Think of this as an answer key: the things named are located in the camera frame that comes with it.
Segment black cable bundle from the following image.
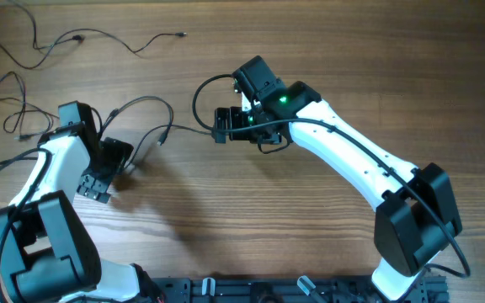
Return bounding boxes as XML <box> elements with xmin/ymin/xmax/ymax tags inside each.
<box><xmin>99</xmin><ymin>95</ymin><xmax>214</xmax><ymax>169</ymax></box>

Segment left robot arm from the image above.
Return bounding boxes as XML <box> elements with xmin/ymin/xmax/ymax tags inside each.
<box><xmin>0</xmin><ymin>101</ymin><xmax>164</xmax><ymax>302</ymax></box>

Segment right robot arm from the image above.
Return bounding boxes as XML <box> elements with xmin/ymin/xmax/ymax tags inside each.
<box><xmin>211</xmin><ymin>56</ymin><xmax>471</xmax><ymax>302</ymax></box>

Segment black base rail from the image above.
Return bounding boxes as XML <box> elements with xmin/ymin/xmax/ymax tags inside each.
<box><xmin>149</xmin><ymin>275</ymin><xmax>450</xmax><ymax>303</ymax></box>

